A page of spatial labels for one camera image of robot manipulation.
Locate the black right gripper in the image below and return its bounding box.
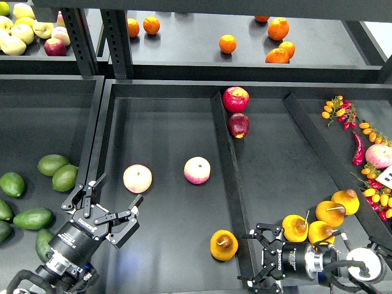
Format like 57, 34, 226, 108
237, 223, 315, 291

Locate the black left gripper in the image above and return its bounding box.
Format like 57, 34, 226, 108
49, 173, 143, 266

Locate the dark green avocado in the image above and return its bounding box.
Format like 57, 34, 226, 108
35, 228, 55, 263

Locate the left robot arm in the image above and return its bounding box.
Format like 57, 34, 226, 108
4, 176, 143, 293

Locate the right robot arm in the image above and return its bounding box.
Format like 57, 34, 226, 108
238, 223, 391, 293

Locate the light green avocado lower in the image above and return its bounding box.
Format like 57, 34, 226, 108
52, 164, 78, 192

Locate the light green avocado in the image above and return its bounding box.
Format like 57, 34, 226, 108
52, 164, 78, 192
37, 154, 69, 176

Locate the green avocado lying flat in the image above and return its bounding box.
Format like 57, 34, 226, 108
13, 207, 54, 230

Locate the light green avocado upper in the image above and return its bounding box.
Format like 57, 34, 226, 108
37, 154, 69, 176

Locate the green avocado far left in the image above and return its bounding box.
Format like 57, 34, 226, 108
1, 171, 26, 198

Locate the avocado at edge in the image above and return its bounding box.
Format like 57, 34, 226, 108
0, 220, 13, 243
0, 199, 13, 221

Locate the avocado at lower left edge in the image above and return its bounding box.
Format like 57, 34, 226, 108
0, 220, 13, 243

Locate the pink apple left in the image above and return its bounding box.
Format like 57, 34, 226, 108
123, 164, 153, 194

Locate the pink apple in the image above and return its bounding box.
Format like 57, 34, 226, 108
184, 156, 211, 184
123, 164, 153, 194

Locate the black middle tray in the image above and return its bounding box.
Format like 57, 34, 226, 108
88, 80, 391, 293

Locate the black tray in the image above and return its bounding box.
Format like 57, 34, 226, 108
88, 80, 391, 293
0, 74, 105, 294

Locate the pink apple centre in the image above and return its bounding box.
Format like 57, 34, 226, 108
184, 156, 211, 184

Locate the black tray divider centre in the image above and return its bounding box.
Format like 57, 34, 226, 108
210, 91, 257, 278

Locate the black tray divider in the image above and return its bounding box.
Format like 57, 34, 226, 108
283, 93, 391, 253
210, 91, 257, 278

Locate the black left tray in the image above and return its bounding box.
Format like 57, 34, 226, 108
0, 74, 105, 294

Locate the black tray divider right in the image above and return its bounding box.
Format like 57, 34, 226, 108
283, 93, 391, 253

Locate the dark red apple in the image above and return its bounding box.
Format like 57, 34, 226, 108
227, 113, 250, 139

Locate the lower cherry tomato bunch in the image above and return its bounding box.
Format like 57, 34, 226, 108
351, 164, 391, 222

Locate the cherry tomato bunch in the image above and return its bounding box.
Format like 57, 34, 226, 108
351, 164, 391, 222
321, 96, 357, 130

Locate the red chili pepper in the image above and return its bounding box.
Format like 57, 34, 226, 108
352, 131, 365, 166

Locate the white label card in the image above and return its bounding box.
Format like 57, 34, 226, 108
376, 166, 392, 189

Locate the bright red apple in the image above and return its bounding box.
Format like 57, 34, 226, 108
222, 86, 250, 113

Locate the pink apple right edge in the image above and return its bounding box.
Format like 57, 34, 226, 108
365, 144, 391, 169

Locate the upper cherry tomato bunch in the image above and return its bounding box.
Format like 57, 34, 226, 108
321, 96, 357, 130

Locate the red apple on shelf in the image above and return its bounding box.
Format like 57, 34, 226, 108
44, 38, 67, 56

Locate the pale peach on shelf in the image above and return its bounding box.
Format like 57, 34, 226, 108
51, 26, 71, 47

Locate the yellow apple front left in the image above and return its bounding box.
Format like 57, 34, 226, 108
1, 36, 26, 56

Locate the yellow apple with stem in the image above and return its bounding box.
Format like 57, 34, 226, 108
32, 20, 55, 39

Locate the yellow apple middle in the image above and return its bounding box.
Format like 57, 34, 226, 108
11, 24, 34, 45

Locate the orange cherry tomato string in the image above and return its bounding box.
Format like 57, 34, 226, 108
359, 119, 390, 146

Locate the orange partly behind post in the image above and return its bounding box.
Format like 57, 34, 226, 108
127, 18, 140, 38

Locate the right black shelf post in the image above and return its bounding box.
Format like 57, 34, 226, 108
100, 9, 134, 80

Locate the black shelf post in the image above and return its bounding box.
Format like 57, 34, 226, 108
60, 7, 99, 77
100, 9, 134, 80

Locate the left black shelf post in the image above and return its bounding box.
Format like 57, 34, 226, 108
60, 7, 99, 77

